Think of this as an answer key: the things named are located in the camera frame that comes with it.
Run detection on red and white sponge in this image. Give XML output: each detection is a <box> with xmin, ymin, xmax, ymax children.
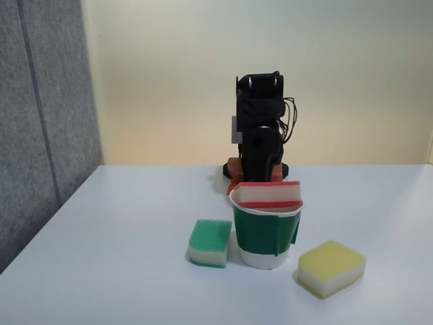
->
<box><xmin>234</xmin><ymin>180</ymin><xmax>304</xmax><ymax>209</ymax></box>

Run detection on white paper cup green tape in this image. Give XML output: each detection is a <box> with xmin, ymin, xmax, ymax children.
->
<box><xmin>229</xmin><ymin>191</ymin><xmax>305</xmax><ymax>271</ymax></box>

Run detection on green and white sponge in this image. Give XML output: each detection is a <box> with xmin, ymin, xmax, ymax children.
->
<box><xmin>186</xmin><ymin>218</ymin><xmax>233</xmax><ymax>269</ymax></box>

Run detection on yellow and white sponge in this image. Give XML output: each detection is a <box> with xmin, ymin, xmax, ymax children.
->
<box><xmin>297</xmin><ymin>240</ymin><xmax>367</xmax><ymax>300</ymax></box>

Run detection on grey fabric partition panel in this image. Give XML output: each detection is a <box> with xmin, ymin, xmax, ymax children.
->
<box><xmin>0</xmin><ymin>0</ymin><xmax>104</xmax><ymax>276</ymax></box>

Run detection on white wall socket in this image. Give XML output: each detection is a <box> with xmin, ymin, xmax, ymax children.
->
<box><xmin>231</xmin><ymin>114</ymin><xmax>244</xmax><ymax>144</ymax></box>

